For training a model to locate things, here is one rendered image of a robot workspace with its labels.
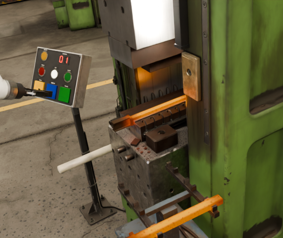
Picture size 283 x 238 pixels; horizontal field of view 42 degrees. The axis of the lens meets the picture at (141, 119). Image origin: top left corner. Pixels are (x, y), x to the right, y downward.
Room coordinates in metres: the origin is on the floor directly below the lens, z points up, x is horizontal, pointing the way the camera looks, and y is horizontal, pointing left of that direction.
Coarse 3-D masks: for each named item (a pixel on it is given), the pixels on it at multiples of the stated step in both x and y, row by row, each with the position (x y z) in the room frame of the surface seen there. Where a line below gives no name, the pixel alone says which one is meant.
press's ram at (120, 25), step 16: (112, 0) 1.49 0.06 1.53; (128, 0) 1.37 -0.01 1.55; (144, 0) 1.38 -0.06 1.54; (160, 0) 1.41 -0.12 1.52; (112, 16) 1.50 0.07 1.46; (128, 16) 1.38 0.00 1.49; (144, 16) 1.37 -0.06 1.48; (160, 16) 1.41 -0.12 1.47; (112, 32) 1.52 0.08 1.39; (128, 32) 1.39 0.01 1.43; (144, 32) 1.37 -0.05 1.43; (160, 32) 1.40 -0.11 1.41
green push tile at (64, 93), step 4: (60, 88) 1.81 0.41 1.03; (64, 88) 1.79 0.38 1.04; (68, 88) 1.78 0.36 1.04; (60, 92) 1.80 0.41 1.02; (64, 92) 1.78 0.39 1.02; (68, 92) 1.77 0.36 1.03; (60, 96) 1.79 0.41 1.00; (64, 96) 1.77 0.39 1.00; (68, 96) 1.76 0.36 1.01; (60, 100) 1.77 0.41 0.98; (64, 100) 1.76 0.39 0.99; (68, 100) 1.75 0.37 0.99
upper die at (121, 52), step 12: (108, 36) 1.56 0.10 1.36; (120, 48) 1.47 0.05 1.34; (132, 48) 1.40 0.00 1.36; (144, 48) 1.43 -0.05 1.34; (156, 48) 1.45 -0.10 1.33; (168, 48) 1.48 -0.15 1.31; (120, 60) 1.49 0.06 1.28; (132, 60) 1.40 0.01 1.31; (144, 60) 1.42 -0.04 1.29; (156, 60) 1.45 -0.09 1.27
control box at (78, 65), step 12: (36, 60) 2.00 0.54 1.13; (48, 60) 1.95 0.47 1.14; (60, 60) 1.89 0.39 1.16; (72, 60) 1.85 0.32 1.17; (84, 60) 1.84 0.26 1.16; (36, 72) 1.96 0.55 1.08; (48, 72) 1.91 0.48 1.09; (60, 72) 1.86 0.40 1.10; (72, 72) 1.82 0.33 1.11; (84, 72) 1.82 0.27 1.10; (60, 84) 1.83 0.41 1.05; (72, 84) 1.78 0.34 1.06; (84, 84) 1.81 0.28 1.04; (36, 96) 1.89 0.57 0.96; (72, 96) 1.75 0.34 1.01; (84, 96) 1.80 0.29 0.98
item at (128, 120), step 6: (180, 96) 1.61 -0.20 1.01; (168, 102) 1.56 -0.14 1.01; (174, 102) 1.56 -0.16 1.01; (150, 108) 1.53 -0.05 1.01; (156, 108) 1.52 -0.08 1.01; (162, 108) 1.53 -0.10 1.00; (138, 114) 1.48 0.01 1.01; (144, 114) 1.48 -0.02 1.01; (114, 120) 1.44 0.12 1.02; (120, 120) 1.43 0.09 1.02; (126, 120) 1.45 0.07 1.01; (132, 120) 1.44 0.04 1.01; (114, 126) 1.42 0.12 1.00; (120, 126) 1.43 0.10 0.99; (126, 126) 1.44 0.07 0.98
